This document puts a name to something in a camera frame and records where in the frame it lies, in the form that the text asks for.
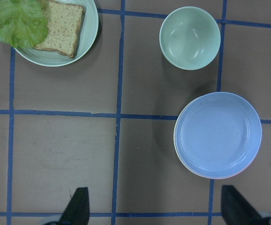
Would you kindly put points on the green plate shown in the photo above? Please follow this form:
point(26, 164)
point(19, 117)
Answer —
point(87, 37)

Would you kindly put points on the bread slice on plate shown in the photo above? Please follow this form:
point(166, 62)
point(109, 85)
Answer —
point(64, 23)

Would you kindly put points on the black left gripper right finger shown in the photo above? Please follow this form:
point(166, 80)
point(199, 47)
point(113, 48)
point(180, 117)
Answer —
point(235, 209)

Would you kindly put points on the green bowl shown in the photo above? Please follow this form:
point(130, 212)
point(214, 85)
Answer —
point(189, 38)

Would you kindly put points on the lettuce leaf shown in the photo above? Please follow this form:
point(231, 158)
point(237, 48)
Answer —
point(22, 23)

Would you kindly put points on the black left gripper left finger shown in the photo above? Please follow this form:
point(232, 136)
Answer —
point(77, 211)

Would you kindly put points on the blue plate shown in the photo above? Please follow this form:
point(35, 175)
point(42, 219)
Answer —
point(222, 117)

